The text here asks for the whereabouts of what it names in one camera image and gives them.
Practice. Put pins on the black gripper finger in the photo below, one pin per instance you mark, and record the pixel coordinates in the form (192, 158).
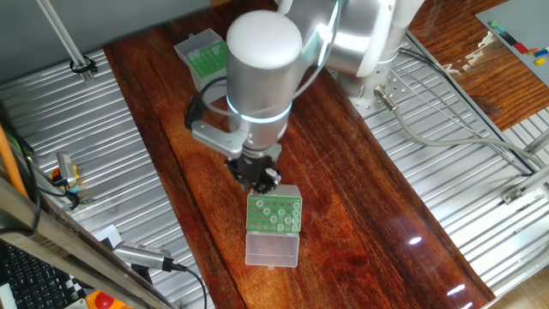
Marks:
(273, 177)
(258, 185)

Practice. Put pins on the red block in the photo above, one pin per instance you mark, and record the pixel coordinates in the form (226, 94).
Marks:
(520, 47)

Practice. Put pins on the orange emergency stop box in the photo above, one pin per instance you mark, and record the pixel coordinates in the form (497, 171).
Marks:
(103, 300)

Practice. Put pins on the yellow orange turtle toy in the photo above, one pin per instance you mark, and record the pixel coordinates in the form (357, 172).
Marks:
(54, 173)

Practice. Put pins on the silver camera mount bracket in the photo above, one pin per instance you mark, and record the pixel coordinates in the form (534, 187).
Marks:
(218, 139)

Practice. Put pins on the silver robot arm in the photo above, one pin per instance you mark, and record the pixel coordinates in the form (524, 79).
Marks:
(261, 77)

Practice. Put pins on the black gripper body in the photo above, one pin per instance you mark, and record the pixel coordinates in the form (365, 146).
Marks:
(253, 167)

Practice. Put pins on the green clear pipette tip box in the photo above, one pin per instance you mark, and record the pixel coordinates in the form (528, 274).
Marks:
(272, 249)
(197, 64)

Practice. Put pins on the shiny steel rail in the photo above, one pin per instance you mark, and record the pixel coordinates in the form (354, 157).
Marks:
(51, 236)

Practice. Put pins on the aluminium profile bar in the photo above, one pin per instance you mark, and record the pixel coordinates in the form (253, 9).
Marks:
(527, 184)
(538, 143)

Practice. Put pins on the black block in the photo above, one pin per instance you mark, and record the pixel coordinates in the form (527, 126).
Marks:
(508, 38)

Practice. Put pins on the black keyboard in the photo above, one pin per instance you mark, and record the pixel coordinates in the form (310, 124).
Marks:
(30, 279)

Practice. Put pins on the blue block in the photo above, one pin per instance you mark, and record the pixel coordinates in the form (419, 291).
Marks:
(541, 53)

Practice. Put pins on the orange tube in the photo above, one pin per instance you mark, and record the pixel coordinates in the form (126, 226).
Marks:
(9, 163)

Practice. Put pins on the glossy brown wooden board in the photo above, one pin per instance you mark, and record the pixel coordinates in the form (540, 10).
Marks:
(343, 279)

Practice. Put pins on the grey board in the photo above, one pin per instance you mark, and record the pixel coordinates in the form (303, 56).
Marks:
(523, 21)

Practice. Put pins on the yellow block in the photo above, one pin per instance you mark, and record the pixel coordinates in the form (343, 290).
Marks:
(539, 61)

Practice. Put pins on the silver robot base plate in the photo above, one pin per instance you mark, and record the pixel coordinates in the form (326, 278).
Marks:
(403, 88)

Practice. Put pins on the aluminium post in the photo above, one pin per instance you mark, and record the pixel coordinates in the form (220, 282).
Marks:
(64, 36)

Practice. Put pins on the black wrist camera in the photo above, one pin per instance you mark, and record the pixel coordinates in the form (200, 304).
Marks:
(194, 111)

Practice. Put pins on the silver camera on stand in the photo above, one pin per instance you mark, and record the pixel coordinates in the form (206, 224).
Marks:
(141, 255)

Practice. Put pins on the green block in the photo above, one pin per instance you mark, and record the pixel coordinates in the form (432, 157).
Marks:
(492, 24)

